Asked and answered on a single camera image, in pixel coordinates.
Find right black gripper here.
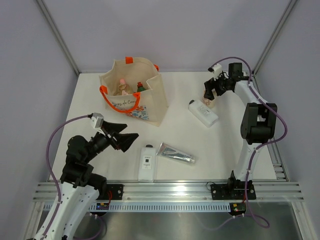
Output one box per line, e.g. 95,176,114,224
203,71,231,101

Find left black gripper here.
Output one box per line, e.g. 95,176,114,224
83,120,139,163

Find peach bottle pink cap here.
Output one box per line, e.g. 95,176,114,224
114,79,134,96

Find green bottle red cap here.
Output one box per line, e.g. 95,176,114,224
137,82,147,93

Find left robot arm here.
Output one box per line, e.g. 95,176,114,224
33,115,139,240

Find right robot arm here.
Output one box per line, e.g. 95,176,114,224
204,62,278,199

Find cream lotion bottle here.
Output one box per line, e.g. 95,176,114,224
201,89,217,109

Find white flat bottle right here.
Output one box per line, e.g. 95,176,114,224
188,100,219,128

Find white flat bottle black cap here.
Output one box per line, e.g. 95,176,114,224
137,144,157,183

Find silver tube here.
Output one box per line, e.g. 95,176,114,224
156,142,196,164

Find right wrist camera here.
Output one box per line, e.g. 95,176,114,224
208,63,223,79

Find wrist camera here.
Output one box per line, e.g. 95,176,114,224
208,63,223,79
90,112,104,134

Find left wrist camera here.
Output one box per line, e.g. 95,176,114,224
90,112,104,134

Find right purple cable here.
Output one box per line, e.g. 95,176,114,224
194,56,288,230

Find purple cable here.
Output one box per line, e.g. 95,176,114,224
37,114,111,240
194,56,288,230

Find canvas bag orange handles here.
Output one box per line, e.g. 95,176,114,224
99,57,169,127

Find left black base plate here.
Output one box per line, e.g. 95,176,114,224
97,184,124,201

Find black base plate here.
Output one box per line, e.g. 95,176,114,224
210,181,257,201
97,184,124,201

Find white slotted cable duct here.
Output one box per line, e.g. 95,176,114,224
88,202,231,213

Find aluminium mounting rail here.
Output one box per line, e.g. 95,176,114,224
32,181,305,203

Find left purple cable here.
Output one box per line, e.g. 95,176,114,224
37,114,111,240

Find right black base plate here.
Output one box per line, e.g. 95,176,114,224
210,181,257,201

